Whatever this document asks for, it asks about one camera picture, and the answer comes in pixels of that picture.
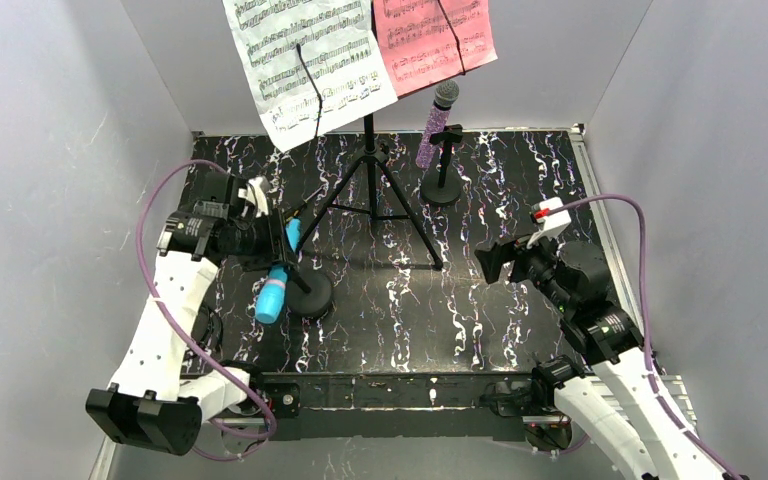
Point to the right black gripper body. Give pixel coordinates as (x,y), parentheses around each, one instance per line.
(516,259)

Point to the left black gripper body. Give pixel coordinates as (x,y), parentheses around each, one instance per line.
(276,237)

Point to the blue toy microphone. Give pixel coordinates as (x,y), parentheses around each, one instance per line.
(270,300)

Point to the black round-base mic stand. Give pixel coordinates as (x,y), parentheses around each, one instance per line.
(308,292)
(443,189)

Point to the purple glitter microphone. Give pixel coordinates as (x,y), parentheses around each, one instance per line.
(445,95)

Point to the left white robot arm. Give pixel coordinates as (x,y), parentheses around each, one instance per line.
(167,386)

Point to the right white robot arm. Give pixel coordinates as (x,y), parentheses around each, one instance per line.
(643,432)

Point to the black tripod music stand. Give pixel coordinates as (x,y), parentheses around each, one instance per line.
(374,157)

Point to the white sheet music page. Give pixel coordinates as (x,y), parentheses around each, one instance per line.
(311,66)

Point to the pink sheet music page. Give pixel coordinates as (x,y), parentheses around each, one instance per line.
(425,42)

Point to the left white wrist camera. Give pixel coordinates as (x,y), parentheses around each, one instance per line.
(254,193)

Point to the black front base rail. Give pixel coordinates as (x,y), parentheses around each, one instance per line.
(411,405)

